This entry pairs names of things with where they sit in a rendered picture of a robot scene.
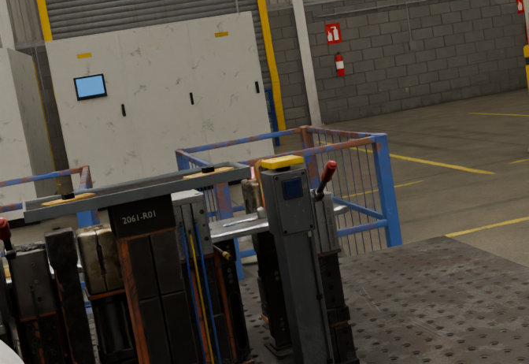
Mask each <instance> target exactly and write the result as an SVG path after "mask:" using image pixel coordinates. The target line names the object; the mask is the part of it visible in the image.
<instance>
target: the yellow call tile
mask: <svg viewBox="0 0 529 364"><path fill-rule="evenodd" d="M302 163H303V158H302V157H299V156H294V155H287V156H283V157H279V158H272V159H268V160H264V161H261V166H262V167H264V168H267V169H276V171H284V170H288V169H290V166H291V165H298V164H302Z"/></svg>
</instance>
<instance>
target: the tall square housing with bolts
mask: <svg viewBox="0 0 529 364"><path fill-rule="evenodd" d="M171 197H172V205H173V209H174V214H175V218H176V230H175V234H176V242H177V246H178V251H179V259H180V264H181V268H182V275H183V281H184V285H185V288H184V290H185V291H186V294H187V302H188V307H189V311H190V316H191V324H192V329H193V334H194V342H195V346H196V351H197V355H198V364H233V361H232V357H231V349H230V344H229V339H228V331H227V326H226V321H225V316H224V313H223V312H222V311H221V308H220V300H219V296H218V291H217V286H216V278H215V273H214V268H213V260H212V257H214V256H215V253H214V252H213V243H212V239H211V234H210V229H209V221H208V216H207V212H206V207H205V197H204V194H203V193H201V192H199V191H196V190H194V189H191V190H187V191H180V192H176V193H172V194H171Z"/></svg>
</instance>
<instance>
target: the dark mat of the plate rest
mask: <svg viewBox="0 0 529 364"><path fill-rule="evenodd" d="M223 167H233V168H234V169H239V168H238V167H234V166H231V165H225V166H221V167H216V168H214V169H219V168H223ZM196 173H202V171H197V172H192V173H184V174H180V175H176V176H169V177H165V178H161V179H156V180H149V181H145V182H141V183H137V184H129V185H125V186H121V187H117V188H110V189H105V190H101V191H94V192H90V193H95V194H96V195H95V196H91V197H88V198H85V199H90V198H94V197H98V196H103V195H110V194H114V193H118V192H122V191H130V190H134V189H138V188H145V187H149V186H154V185H158V184H165V183H169V182H173V181H177V180H185V179H184V178H183V177H184V176H189V175H193V174H196ZM55 200H58V199H55ZM55 200H50V201H46V202H52V201H55ZM79 200H83V199H79ZM79 200H76V201H79ZM43 203H45V202H38V203H34V204H30V205H26V211H28V210H35V209H39V208H43V207H47V206H42V205H41V204H43Z"/></svg>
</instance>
